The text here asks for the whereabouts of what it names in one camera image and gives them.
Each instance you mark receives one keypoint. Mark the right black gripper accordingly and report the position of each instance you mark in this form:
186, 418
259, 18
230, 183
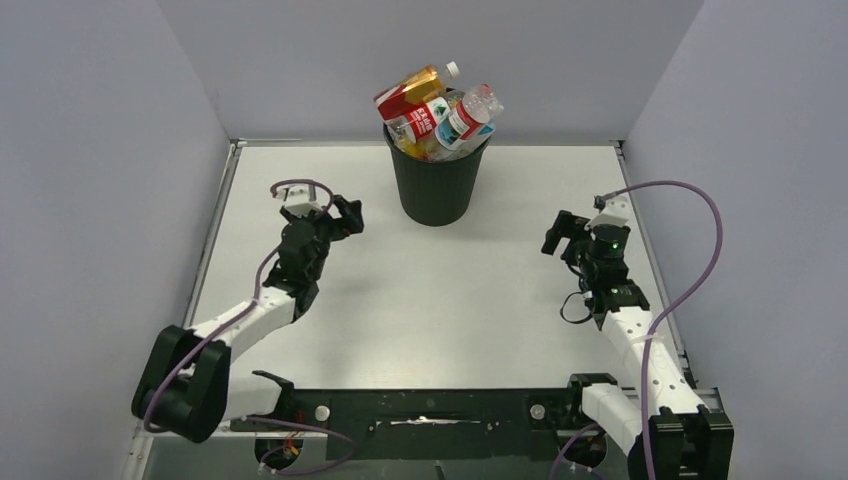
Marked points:
567, 226

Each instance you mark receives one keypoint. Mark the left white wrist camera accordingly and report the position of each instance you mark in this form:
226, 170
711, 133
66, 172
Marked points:
297, 200

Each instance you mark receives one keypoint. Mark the yellow honey pomelo drink bottle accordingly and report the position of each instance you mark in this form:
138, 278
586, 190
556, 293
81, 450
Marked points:
411, 149

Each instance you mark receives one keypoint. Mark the clear bottle red blue label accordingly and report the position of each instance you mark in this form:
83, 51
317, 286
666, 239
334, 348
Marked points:
475, 108

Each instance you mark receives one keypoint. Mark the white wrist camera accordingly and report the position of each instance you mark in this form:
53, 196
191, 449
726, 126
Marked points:
297, 200
612, 210

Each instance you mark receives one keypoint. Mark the black plastic waste bin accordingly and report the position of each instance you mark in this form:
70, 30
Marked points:
434, 194

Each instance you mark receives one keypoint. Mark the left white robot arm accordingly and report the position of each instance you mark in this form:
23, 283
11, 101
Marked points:
186, 387

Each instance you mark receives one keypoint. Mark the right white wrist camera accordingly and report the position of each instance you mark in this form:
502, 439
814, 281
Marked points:
612, 210

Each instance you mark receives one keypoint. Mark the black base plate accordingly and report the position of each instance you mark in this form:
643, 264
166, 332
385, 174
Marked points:
456, 424

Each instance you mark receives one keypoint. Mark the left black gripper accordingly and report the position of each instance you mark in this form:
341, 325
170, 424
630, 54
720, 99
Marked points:
348, 224

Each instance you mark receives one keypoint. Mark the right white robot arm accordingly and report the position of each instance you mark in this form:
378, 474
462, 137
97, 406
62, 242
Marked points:
668, 431

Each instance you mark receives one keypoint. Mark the gold red tea bottle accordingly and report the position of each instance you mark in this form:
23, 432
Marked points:
414, 90

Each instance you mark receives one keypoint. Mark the clear bottle blue white label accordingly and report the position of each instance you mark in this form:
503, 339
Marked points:
434, 151

